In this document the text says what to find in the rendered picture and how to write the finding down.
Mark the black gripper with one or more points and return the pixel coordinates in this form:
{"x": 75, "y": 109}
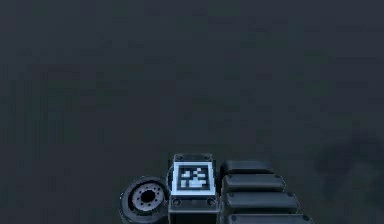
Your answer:
{"x": 145, "y": 198}

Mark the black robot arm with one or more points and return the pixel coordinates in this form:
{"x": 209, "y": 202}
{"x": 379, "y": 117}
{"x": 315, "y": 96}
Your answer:
{"x": 256, "y": 200}

